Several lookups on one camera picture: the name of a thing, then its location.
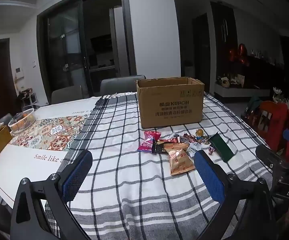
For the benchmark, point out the dark fruit bar packet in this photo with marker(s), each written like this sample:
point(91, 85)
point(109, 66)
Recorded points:
point(188, 138)

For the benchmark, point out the pink snack packet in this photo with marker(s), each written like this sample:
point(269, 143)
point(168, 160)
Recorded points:
point(148, 143)

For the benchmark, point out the red wooden chair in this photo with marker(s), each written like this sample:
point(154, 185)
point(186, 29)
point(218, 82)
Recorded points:
point(272, 127)

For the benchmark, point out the shiny foil candy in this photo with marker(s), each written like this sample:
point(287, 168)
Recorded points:
point(202, 140)

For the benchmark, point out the black orange snack packet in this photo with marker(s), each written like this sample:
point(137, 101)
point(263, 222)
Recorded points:
point(160, 148)

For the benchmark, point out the dark tall cabinet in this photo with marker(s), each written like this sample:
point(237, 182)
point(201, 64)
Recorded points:
point(223, 42)

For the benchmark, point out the white shoe rack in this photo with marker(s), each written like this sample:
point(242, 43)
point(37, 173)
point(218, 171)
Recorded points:
point(28, 98)

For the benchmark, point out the black white plaid tablecloth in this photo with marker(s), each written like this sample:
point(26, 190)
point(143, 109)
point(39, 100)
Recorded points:
point(124, 160)

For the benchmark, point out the white printed tablecloth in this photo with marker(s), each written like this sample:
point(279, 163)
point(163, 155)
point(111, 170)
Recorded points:
point(22, 170)

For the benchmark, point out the brown wooden door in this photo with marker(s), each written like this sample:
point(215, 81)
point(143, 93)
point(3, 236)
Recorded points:
point(5, 80)

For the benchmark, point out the low white cabinet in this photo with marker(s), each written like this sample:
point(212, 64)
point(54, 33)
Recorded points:
point(234, 91)

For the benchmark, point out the patterned tile table runner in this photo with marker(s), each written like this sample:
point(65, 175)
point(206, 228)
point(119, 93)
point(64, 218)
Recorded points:
point(52, 132)

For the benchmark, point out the grey dining chair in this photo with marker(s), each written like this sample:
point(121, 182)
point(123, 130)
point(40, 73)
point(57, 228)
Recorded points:
point(119, 85)
point(67, 93)
point(5, 119)

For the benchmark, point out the dark glass sliding door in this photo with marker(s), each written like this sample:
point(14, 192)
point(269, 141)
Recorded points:
point(64, 55)

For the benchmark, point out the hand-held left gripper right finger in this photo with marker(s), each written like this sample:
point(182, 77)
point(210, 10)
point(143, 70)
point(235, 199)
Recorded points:
point(209, 177)

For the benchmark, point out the white intercom panel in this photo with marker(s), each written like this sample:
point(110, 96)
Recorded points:
point(19, 72)

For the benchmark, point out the green cloth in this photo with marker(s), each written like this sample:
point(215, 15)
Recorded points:
point(254, 103)

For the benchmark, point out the golden ball candy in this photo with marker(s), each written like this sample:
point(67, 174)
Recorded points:
point(199, 132)

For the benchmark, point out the red balloons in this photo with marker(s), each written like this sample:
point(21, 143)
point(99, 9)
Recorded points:
point(240, 53)

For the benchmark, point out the white small snack packet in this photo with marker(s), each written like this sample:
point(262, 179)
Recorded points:
point(193, 150)

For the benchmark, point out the dark green snack packet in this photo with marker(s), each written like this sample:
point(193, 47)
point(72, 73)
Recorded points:
point(222, 147)

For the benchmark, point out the brown cardboard box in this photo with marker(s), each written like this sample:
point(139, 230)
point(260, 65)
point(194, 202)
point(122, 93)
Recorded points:
point(169, 105)

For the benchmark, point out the purple wrapped candy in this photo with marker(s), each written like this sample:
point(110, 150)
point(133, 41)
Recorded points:
point(212, 150)

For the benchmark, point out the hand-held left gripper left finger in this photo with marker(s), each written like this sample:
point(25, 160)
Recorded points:
point(75, 177)

